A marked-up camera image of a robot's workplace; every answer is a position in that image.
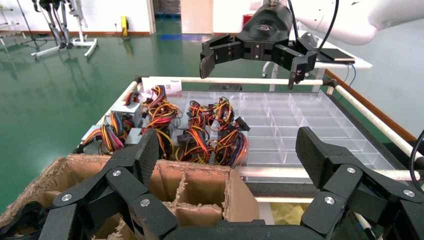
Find black humanoid robot legs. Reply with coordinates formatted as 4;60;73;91
32;0;75;50

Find yellow floor post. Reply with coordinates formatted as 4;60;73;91
120;15;131;40

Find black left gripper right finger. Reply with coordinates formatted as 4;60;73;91
295;126;424;240

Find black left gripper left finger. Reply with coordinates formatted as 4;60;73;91
38;128;179;240

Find black coiled hose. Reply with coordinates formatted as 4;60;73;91
207;82;243;92

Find silver power supply colourful cables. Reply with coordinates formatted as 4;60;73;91
174;127;215;164
211;116;251;168
125;102;182;160
81;110;135;156
187;96;234;132
110;85;167;128

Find clear plastic compartment tray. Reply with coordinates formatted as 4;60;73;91
165;90;397;171

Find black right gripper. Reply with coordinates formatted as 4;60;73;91
199;2;320;91

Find metal cart with white rails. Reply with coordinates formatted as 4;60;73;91
75;75;424;233

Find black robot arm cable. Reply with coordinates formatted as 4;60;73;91
317;0;340;54
286;0;300;43

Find white table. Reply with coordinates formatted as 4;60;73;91
263;30;374;93

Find brown cardboard divider box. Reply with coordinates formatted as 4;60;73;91
0;153;261;240

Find white wheeled robot stand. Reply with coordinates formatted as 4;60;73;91
31;0;99;61

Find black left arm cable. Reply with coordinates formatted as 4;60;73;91
409;128;424;186

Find white printed label sign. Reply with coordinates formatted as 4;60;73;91
141;76;183;96

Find black cable bundle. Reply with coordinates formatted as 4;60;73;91
0;201;51;239

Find yellow plastic bag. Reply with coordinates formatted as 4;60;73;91
269;202;315;227

